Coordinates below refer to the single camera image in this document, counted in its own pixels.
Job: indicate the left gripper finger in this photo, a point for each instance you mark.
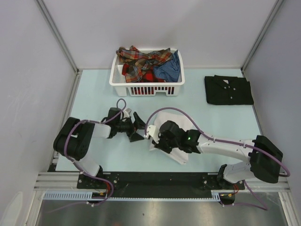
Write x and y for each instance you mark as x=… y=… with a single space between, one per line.
x=135 y=137
x=138 y=123

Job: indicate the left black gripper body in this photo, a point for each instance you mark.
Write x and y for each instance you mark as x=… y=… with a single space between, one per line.
x=126 y=126

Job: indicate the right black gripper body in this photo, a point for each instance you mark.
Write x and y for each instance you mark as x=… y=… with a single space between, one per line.
x=165 y=144

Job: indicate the white long sleeve shirt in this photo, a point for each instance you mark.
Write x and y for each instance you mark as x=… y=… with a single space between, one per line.
x=184 y=123

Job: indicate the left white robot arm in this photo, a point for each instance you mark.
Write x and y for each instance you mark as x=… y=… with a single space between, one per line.
x=75 y=136

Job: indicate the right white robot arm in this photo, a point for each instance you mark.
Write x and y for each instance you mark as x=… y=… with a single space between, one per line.
x=259 y=158

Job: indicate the red black plaid shirt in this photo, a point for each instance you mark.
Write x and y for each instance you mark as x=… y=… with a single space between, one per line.
x=149 y=77

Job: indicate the white plastic laundry basket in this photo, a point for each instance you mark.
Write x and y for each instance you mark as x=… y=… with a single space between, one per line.
x=122 y=88

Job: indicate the blue checked shirt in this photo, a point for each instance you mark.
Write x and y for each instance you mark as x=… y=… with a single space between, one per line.
x=169 y=71

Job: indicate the brown plaid shirt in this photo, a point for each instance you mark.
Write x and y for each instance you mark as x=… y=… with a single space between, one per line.
x=138 y=63

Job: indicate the folded black shirt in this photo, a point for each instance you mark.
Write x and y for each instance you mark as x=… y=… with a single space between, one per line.
x=227 y=90

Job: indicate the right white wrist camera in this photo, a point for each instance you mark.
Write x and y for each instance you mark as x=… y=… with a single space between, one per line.
x=151 y=132

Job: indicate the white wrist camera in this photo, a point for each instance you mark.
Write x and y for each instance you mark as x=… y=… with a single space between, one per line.
x=151 y=132
x=126 y=113

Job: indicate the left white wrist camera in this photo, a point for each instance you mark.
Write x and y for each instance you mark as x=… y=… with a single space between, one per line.
x=126 y=113

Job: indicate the white slotted cable duct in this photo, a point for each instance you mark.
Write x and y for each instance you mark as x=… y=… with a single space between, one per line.
x=97 y=196

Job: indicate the aluminium frame rail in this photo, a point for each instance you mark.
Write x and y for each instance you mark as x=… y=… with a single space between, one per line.
x=56 y=181

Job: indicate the left aluminium corner post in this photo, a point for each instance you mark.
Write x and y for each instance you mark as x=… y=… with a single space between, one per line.
x=56 y=33

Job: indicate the aluminium corner post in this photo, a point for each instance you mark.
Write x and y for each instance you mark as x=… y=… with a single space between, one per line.
x=56 y=33
x=268 y=22

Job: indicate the right aluminium corner post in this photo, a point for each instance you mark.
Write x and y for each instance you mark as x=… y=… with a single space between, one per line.
x=268 y=22

